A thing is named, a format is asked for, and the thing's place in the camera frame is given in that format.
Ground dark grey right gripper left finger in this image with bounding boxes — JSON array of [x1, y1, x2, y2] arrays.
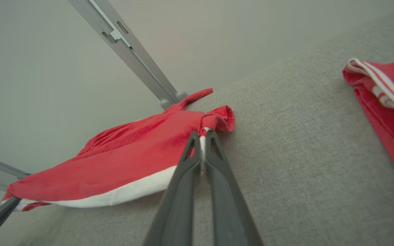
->
[[143, 131, 202, 246]]

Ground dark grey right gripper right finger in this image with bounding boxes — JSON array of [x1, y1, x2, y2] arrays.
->
[[202, 130, 263, 246]]

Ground red shorts with white stripes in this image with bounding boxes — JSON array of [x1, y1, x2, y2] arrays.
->
[[342, 57, 394, 195]]

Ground red Bulls basketball jersey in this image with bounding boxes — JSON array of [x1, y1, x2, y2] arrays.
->
[[1, 88, 236, 211]]

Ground grey double partition post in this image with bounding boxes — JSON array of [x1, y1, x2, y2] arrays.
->
[[68, 0, 188, 110]]

